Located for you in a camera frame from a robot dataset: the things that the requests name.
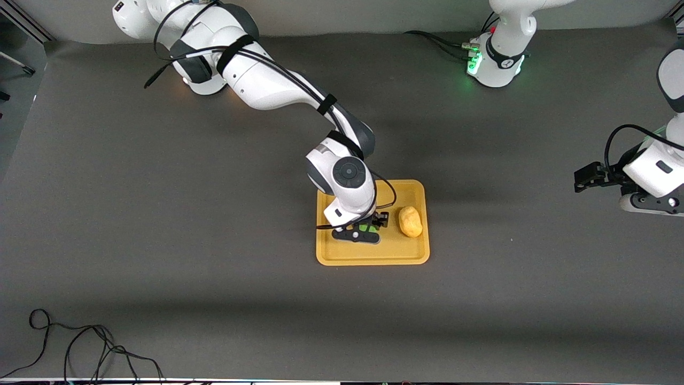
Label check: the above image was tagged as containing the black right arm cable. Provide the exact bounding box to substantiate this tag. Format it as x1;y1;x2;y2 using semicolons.
143;0;397;230

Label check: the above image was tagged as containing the black left base cable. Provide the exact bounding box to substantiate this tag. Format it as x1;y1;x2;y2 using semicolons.
403;29;479;59

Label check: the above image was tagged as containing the yellow plastic tray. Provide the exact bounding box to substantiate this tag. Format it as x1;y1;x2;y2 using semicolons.
316;180;431;266

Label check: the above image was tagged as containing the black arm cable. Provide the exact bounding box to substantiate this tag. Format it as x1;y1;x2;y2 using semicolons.
604;124;684;177
143;0;397;230

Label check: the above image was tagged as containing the yellow-brown potato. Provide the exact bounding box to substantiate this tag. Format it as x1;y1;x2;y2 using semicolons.
398;206;424;238

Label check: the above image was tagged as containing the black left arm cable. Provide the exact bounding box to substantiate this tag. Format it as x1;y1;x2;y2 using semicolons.
604;124;684;177

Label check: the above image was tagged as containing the loose black cable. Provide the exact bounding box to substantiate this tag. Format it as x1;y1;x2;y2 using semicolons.
0;309;166;383

